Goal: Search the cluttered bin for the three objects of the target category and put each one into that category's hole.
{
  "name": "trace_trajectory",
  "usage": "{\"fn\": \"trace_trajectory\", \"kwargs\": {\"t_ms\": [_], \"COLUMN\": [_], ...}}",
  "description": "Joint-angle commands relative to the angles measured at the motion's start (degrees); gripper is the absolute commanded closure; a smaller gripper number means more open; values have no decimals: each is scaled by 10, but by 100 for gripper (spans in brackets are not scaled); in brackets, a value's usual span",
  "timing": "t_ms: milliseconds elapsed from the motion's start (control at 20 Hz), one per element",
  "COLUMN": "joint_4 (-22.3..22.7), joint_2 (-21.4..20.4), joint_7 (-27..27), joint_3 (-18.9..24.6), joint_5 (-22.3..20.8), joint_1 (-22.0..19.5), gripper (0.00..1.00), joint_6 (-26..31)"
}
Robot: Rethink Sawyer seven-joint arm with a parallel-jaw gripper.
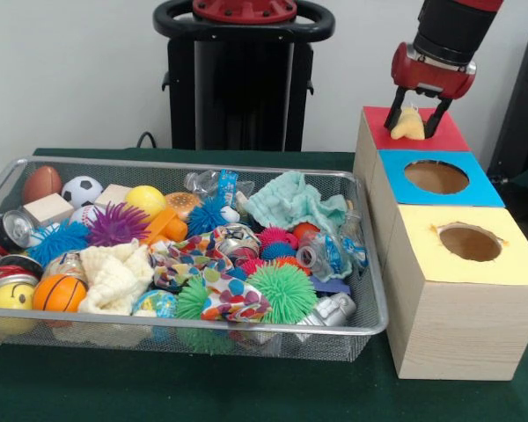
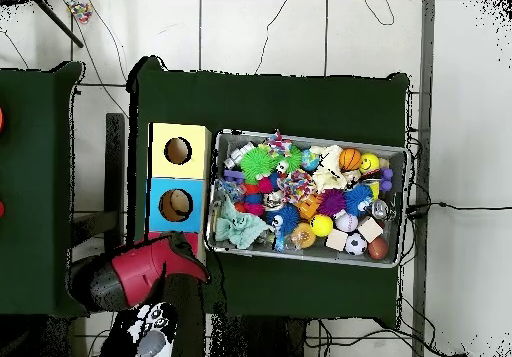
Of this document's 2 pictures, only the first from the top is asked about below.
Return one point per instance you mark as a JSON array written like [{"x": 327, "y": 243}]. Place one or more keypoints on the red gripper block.
[{"x": 431, "y": 79}]

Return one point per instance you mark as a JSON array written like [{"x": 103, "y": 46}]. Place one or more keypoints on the yellow duck plush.
[{"x": 409, "y": 125}]

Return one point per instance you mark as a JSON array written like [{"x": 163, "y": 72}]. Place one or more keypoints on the red robot base flange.
[{"x": 244, "y": 11}]

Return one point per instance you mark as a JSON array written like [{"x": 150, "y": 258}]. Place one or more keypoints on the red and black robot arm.
[{"x": 453, "y": 26}]

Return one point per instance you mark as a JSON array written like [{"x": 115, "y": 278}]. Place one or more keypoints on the wooden box with three holes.
[{"x": 462, "y": 325}]

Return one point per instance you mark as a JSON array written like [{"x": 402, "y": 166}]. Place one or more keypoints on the black upright panel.
[{"x": 521, "y": 110}]

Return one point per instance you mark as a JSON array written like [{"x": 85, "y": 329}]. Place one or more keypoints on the large green spiky ball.
[{"x": 281, "y": 291}]

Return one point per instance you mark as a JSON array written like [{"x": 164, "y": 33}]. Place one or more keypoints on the plain yellow ball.
[{"x": 145, "y": 202}]

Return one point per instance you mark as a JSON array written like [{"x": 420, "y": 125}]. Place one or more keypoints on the purple spiky ball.
[{"x": 116, "y": 225}]

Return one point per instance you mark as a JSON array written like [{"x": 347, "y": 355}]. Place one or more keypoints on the cream knitted cloth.
[{"x": 114, "y": 278}]

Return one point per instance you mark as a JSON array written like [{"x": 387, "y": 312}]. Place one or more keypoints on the black and white soccer ball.
[{"x": 81, "y": 192}]

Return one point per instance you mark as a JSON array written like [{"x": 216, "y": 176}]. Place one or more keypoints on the brown football toy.
[{"x": 41, "y": 184}]

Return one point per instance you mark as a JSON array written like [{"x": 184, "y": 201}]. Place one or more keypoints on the orange basketball toy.
[{"x": 59, "y": 293}]

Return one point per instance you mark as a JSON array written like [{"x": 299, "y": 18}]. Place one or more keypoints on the yellow smiley face ball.
[{"x": 11, "y": 297}]

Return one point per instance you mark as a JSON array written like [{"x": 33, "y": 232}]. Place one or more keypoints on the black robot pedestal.
[{"x": 242, "y": 96}]

